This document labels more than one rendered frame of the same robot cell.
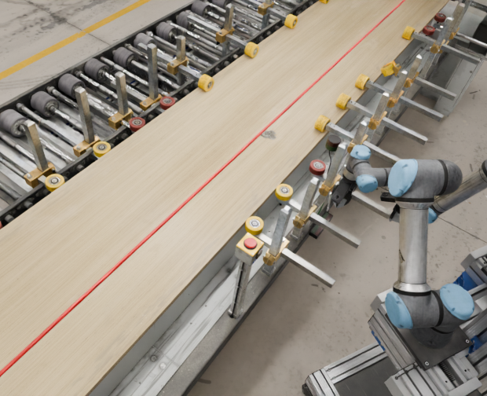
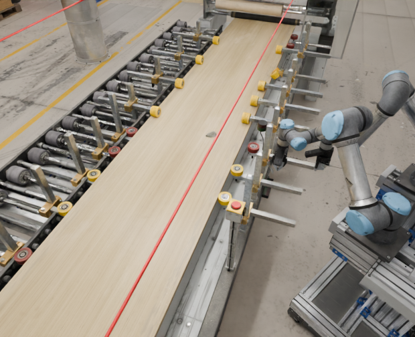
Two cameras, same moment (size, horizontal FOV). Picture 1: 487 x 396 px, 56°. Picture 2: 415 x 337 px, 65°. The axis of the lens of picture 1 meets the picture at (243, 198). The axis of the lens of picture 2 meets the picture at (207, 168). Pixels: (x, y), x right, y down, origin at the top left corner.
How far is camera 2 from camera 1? 0.27 m
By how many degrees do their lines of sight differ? 8
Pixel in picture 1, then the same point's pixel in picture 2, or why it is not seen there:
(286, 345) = (265, 285)
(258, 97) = (195, 112)
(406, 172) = (336, 119)
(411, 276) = (361, 193)
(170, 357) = (192, 316)
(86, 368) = not seen: outside the picture
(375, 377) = (338, 287)
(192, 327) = (201, 287)
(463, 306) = (403, 204)
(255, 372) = (250, 312)
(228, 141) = (185, 146)
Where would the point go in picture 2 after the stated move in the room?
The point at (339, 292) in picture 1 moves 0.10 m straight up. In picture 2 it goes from (288, 236) to (290, 229)
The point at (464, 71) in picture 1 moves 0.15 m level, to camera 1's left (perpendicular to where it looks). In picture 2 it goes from (318, 69) to (306, 69)
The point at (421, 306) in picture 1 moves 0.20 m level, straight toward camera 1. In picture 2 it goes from (375, 214) to (364, 250)
